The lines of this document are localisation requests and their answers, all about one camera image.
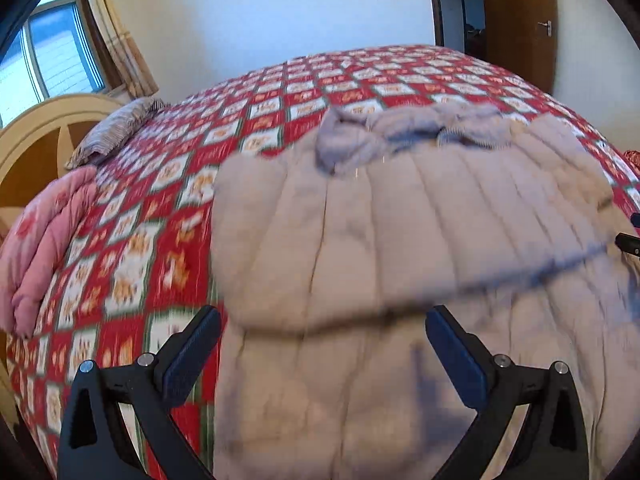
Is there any lilac quilted puffer jacket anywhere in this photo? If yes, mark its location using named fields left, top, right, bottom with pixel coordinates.
left=210, top=102, right=640, bottom=480

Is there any dark wooden door frame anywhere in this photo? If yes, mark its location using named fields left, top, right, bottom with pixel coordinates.
left=425, top=0, right=488, bottom=53

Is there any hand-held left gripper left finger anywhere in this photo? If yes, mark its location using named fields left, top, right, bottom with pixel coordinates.
left=57, top=305, right=222, bottom=480

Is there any striped pillow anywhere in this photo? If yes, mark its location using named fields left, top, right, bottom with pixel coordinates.
left=65, top=97, right=168, bottom=170

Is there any window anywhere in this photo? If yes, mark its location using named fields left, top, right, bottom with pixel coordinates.
left=0, top=0, right=108, bottom=128

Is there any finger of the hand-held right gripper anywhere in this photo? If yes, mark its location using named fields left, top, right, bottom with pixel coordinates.
left=615, top=212, right=640, bottom=263

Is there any narrow beige patterned curtain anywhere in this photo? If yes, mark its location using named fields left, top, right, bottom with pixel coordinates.
left=82, top=0, right=158, bottom=101

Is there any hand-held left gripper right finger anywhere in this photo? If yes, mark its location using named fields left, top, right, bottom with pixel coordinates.
left=426, top=305, right=590, bottom=480

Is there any pink floral folded quilt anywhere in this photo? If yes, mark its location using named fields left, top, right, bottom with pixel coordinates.
left=0, top=166, right=98, bottom=336

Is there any cream and wood headboard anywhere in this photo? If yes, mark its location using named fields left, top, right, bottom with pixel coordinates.
left=0, top=94, right=131, bottom=241

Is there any brown wooden door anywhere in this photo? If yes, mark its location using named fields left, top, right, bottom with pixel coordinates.
left=477, top=0, right=560, bottom=93

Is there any red checked bear-print bedspread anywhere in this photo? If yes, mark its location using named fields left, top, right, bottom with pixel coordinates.
left=5, top=44, right=640, bottom=480

